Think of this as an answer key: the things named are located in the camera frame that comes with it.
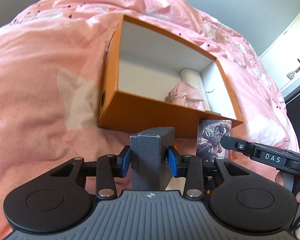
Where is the printed card pack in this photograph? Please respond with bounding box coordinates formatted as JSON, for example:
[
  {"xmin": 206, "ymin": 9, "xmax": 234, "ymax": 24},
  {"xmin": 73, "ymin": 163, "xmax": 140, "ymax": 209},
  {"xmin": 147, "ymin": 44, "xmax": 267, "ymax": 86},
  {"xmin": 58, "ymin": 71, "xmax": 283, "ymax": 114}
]
[{"xmin": 195, "ymin": 119, "xmax": 232, "ymax": 160}]

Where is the pink fabric pouch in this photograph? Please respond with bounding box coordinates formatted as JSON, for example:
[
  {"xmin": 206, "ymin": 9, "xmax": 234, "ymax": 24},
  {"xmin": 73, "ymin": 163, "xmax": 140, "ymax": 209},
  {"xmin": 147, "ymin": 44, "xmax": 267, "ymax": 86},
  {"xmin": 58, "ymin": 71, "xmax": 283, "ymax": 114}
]
[{"xmin": 164, "ymin": 82, "xmax": 207, "ymax": 110}]

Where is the orange cardboard box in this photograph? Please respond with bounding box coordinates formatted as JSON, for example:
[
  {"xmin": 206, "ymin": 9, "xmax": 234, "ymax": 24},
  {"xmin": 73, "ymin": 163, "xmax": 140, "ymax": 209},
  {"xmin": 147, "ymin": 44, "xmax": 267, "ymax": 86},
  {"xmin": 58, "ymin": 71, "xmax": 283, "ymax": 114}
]
[{"xmin": 97, "ymin": 14, "xmax": 243, "ymax": 139}]

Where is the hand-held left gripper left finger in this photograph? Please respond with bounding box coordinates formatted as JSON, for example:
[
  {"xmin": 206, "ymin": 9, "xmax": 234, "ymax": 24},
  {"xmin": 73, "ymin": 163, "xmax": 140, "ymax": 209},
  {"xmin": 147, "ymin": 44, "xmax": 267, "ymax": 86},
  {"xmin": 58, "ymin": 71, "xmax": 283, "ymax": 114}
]
[{"xmin": 47, "ymin": 145, "xmax": 131, "ymax": 200}]

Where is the dark furniture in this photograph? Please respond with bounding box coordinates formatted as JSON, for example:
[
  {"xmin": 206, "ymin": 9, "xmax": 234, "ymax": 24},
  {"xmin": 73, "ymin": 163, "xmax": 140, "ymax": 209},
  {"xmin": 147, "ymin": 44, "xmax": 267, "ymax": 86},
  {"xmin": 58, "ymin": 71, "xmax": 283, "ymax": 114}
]
[{"xmin": 286, "ymin": 96, "xmax": 300, "ymax": 154}]

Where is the white door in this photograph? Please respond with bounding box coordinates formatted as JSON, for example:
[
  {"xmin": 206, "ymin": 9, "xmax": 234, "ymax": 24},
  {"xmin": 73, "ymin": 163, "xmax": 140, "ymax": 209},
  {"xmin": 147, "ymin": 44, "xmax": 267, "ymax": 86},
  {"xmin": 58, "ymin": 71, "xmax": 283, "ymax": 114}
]
[{"xmin": 259, "ymin": 4, "xmax": 300, "ymax": 98}]

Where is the small grey gift box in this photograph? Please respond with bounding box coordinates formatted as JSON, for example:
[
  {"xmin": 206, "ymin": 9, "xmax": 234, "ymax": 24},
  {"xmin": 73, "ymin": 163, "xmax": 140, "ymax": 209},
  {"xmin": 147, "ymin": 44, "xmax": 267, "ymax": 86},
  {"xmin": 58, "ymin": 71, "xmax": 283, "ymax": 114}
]
[{"xmin": 130, "ymin": 127, "xmax": 176, "ymax": 191}]

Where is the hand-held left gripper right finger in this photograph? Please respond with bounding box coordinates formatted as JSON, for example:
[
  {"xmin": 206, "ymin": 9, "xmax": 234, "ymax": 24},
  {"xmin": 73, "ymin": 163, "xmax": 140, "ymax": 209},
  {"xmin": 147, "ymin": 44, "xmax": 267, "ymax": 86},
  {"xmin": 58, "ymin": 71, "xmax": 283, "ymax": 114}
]
[{"xmin": 166, "ymin": 146, "xmax": 248, "ymax": 200}]

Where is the white glasses case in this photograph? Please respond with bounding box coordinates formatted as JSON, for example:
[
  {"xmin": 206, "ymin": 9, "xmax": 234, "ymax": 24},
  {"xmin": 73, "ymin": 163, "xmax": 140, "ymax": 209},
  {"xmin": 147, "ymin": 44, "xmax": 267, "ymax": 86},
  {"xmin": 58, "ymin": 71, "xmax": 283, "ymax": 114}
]
[{"xmin": 179, "ymin": 68, "xmax": 212, "ymax": 112}]

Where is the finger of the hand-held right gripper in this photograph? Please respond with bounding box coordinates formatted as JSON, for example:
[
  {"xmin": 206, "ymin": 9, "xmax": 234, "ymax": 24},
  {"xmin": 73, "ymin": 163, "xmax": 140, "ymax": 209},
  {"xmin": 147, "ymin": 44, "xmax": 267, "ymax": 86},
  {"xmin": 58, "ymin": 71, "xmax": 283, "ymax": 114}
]
[{"xmin": 221, "ymin": 135, "xmax": 255, "ymax": 159}]

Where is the pink cloud-print blanket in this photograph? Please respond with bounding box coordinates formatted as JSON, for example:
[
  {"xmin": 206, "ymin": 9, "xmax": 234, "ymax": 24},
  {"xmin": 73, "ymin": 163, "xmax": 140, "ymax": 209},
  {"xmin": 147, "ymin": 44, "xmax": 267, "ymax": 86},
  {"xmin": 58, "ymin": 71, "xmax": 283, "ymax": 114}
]
[{"xmin": 0, "ymin": 0, "xmax": 300, "ymax": 233}]

